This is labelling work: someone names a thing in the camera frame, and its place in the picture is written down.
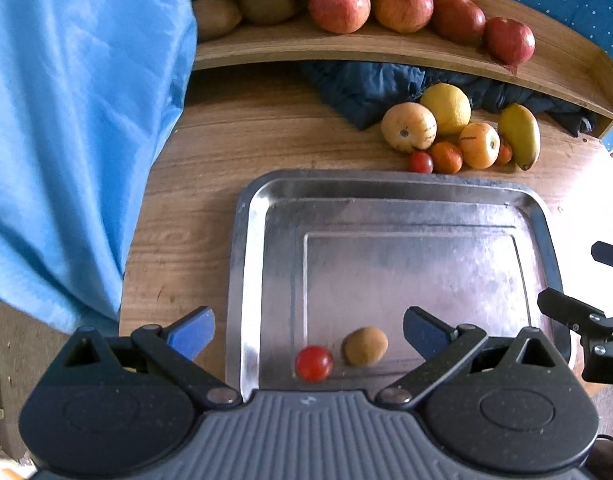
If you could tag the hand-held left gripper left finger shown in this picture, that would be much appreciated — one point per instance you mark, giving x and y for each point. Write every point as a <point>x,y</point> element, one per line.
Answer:
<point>194,332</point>

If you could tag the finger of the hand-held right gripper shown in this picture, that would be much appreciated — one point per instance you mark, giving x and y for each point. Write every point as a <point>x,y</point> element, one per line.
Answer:
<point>611,254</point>
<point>603,345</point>

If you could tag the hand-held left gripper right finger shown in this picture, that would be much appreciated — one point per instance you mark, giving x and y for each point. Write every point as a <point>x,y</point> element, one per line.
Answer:
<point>426,332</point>

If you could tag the small brown kiwi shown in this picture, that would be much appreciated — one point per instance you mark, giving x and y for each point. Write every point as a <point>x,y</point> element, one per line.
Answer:
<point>365,346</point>

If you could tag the metal tray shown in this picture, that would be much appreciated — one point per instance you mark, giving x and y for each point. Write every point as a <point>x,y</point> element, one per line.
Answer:
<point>386,270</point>

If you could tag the red cherry tomato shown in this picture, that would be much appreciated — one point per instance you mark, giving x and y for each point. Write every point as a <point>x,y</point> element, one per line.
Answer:
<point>420,162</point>
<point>314,363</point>

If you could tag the small orange tomato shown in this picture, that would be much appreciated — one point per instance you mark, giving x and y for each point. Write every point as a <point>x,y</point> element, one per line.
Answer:
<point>504,154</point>

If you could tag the yellow green mango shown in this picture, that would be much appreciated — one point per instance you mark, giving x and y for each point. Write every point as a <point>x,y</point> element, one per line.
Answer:
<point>518,132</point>

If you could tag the small striped yellow melon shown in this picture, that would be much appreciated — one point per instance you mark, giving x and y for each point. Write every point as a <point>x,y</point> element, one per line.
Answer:
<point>479,145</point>

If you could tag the large striped yellow melon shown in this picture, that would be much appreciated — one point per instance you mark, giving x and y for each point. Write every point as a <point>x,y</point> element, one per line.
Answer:
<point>409,126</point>

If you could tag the yellow lemon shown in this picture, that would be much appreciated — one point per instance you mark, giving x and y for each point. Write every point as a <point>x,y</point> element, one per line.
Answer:
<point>446,107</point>

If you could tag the orange tangerine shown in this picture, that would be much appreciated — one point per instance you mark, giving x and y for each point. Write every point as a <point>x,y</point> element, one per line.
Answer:
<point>446,157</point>

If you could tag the red apple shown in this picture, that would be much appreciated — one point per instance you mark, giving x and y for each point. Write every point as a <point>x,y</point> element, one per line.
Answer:
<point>339,10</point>
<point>404,9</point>
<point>508,40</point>
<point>459,17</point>

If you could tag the dark blue quilted cloth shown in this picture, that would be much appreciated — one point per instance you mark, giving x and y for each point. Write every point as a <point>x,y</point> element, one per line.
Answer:
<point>366,90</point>

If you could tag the light blue cloth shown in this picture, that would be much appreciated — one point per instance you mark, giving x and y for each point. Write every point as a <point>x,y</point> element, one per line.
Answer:
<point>76,110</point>

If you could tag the wooden shelf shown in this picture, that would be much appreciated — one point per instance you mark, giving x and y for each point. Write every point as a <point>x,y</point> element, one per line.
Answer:
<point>336,45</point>

